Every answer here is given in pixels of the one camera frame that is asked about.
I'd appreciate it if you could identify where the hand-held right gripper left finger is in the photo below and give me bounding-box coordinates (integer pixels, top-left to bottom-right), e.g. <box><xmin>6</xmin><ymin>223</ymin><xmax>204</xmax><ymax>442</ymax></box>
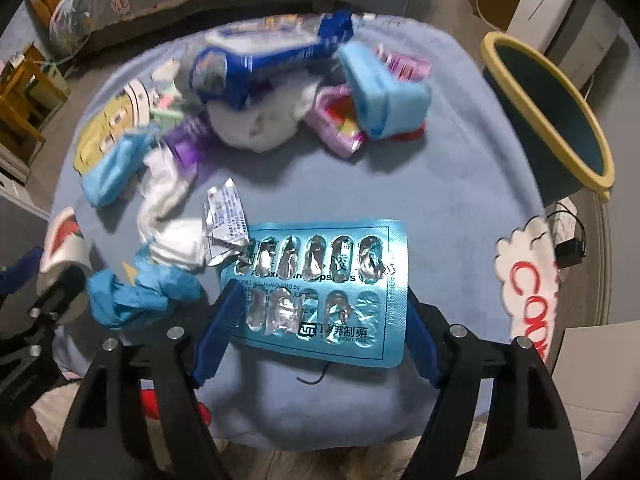
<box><xmin>50</xmin><ymin>279</ymin><xmax>247</xmax><ymax>480</ymax></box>

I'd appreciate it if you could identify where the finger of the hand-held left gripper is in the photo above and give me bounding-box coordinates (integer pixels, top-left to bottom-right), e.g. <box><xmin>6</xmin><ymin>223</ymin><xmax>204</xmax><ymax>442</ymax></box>
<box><xmin>0</xmin><ymin>249</ymin><xmax>44</xmax><ymax>302</ymax></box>
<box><xmin>0</xmin><ymin>265</ymin><xmax>89</xmax><ymax>417</ymax></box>

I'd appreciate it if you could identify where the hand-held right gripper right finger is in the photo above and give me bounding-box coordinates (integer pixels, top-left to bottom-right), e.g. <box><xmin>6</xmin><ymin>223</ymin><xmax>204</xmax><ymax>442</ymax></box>
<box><xmin>400</xmin><ymin>285</ymin><xmax>583</xmax><ymax>480</ymax></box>

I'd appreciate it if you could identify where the blue blister pack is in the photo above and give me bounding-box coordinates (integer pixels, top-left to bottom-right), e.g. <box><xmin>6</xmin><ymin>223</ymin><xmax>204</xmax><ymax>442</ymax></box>
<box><xmin>219</xmin><ymin>217</ymin><xmax>408</xmax><ymax>368</ymax></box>

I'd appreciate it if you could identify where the yellow rimmed teal bin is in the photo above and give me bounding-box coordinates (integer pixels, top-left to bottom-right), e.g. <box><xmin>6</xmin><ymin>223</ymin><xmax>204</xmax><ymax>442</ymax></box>
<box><xmin>480</xmin><ymin>31</ymin><xmax>616</xmax><ymax>206</ymax></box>

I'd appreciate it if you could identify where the blue white wipes packet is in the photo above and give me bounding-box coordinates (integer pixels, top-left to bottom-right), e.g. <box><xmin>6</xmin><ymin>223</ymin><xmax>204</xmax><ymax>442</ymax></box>
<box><xmin>191</xmin><ymin>10</ymin><xmax>355</xmax><ymax>111</ymax></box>

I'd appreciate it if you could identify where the crumpled blue plastic glove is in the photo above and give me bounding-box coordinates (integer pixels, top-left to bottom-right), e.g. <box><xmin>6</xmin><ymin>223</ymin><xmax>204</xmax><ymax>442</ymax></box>
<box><xmin>87</xmin><ymin>252</ymin><xmax>203</xmax><ymax>331</ymax></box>

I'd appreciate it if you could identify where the white low cabinet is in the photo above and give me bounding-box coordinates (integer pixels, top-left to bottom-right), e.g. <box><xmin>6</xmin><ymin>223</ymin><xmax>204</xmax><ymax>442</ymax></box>
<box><xmin>0</xmin><ymin>157</ymin><xmax>31</xmax><ymax>201</ymax></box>

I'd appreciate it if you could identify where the small crumpled white tissue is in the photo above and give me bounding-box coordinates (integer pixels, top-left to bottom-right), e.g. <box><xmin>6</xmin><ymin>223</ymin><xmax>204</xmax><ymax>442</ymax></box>
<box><xmin>137</xmin><ymin>152</ymin><xmax>211</xmax><ymax>266</ymax></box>

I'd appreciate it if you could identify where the black thread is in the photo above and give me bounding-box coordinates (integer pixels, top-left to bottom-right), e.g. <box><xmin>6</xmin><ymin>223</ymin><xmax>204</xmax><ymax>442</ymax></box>
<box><xmin>296</xmin><ymin>362</ymin><xmax>332</xmax><ymax>387</ymax></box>

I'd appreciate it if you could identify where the silver foil wrapper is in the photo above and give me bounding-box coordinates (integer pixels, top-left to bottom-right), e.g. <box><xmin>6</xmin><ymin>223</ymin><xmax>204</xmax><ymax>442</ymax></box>
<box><xmin>202</xmin><ymin>177</ymin><xmax>251</xmax><ymax>266</ymax></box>

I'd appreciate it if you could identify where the light blue packet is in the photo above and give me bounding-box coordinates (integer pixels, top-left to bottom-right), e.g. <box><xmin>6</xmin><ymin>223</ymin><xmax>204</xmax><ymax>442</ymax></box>
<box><xmin>81</xmin><ymin>132</ymin><xmax>153</xmax><ymax>207</ymax></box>

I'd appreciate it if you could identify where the printed blue blanket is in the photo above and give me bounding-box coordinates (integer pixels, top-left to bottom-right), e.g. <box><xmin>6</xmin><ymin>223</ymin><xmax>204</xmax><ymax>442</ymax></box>
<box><xmin>40</xmin><ymin>12</ymin><xmax>562</xmax><ymax>456</ymax></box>

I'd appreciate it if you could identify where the black power adapter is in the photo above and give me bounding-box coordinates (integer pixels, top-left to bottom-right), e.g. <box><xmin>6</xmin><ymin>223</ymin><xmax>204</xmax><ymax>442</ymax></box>
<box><xmin>554</xmin><ymin>237</ymin><xmax>587</xmax><ymax>270</ymax></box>

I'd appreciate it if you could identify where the purple wrapper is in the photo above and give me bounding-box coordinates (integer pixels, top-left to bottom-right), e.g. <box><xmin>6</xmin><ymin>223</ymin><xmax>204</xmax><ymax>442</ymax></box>
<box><xmin>162</xmin><ymin>112</ymin><xmax>213</xmax><ymax>171</ymax></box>

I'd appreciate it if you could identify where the wooden chair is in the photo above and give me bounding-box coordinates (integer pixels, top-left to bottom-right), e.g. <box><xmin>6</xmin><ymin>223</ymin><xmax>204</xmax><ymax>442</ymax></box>
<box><xmin>0</xmin><ymin>42</ymin><xmax>72</xmax><ymax>161</ymax></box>

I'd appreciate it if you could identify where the large crumpled white tissue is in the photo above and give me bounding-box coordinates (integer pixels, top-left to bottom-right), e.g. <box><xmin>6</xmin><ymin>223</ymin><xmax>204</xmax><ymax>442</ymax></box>
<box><xmin>206</xmin><ymin>70</ymin><xmax>321</xmax><ymax>153</ymax></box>

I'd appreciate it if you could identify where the pink snack wrapper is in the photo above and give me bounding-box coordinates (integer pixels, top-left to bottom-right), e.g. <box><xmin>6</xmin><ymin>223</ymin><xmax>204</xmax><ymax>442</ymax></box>
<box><xmin>304</xmin><ymin>85</ymin><xmax>370</xmax><ymax>160</ymax></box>

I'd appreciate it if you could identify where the light blue foam box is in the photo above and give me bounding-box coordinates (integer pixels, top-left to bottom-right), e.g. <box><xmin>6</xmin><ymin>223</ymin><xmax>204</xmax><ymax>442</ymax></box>
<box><xmin>337</xmin><ymin>41</ymin><xmax>432</xmax><ymax>140</ymax></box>

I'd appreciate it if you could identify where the pink packet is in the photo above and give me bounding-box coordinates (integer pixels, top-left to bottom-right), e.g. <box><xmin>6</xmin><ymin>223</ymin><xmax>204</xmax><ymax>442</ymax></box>
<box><xmin>374</xmin><ymin>44</ymin><xmax>432</xmax><ymax>82</ymax></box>

